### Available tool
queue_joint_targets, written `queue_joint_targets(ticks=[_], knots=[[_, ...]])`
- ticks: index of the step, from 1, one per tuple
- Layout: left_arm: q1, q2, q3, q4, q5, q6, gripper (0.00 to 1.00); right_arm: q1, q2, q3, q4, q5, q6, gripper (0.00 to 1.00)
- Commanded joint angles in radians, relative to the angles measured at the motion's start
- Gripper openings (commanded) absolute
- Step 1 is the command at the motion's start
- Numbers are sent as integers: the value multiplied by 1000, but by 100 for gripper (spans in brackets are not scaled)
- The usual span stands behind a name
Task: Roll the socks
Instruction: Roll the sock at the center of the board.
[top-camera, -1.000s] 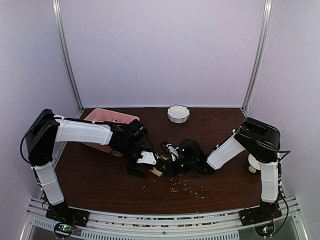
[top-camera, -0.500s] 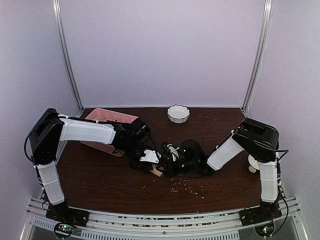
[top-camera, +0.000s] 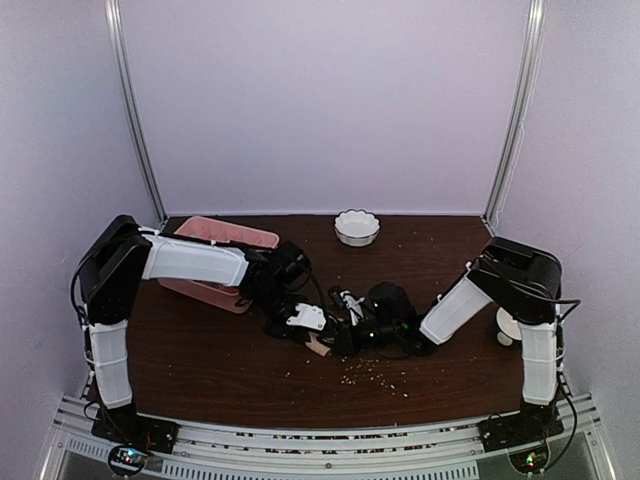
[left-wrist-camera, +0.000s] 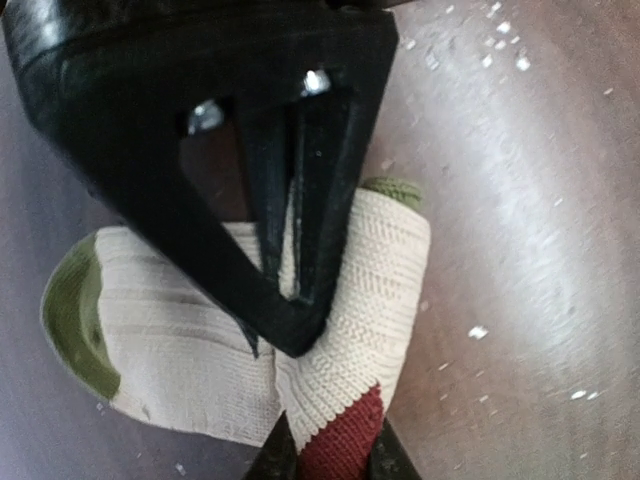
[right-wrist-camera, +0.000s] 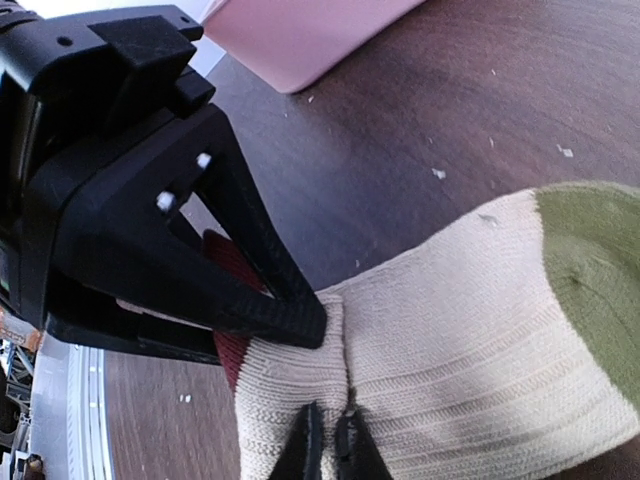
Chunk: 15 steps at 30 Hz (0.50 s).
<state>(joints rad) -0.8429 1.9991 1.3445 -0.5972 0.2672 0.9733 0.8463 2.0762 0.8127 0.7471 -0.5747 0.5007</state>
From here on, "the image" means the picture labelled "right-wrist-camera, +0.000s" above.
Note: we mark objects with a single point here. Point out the orange package in background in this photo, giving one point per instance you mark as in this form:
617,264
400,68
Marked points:
19,332

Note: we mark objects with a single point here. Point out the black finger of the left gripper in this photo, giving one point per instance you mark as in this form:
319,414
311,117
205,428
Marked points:
79,315
177,226

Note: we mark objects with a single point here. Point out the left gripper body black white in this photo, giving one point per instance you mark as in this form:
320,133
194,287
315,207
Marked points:
66,79

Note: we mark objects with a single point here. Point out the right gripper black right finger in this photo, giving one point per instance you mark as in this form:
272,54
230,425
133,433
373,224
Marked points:
356,452

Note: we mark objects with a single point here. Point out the striped beige brown sock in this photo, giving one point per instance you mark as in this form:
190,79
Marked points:
506,346

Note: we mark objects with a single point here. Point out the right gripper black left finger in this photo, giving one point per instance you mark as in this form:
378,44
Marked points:
301,457

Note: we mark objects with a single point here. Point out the pink divided organizer tray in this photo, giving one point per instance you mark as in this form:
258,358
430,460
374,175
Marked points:
290,44

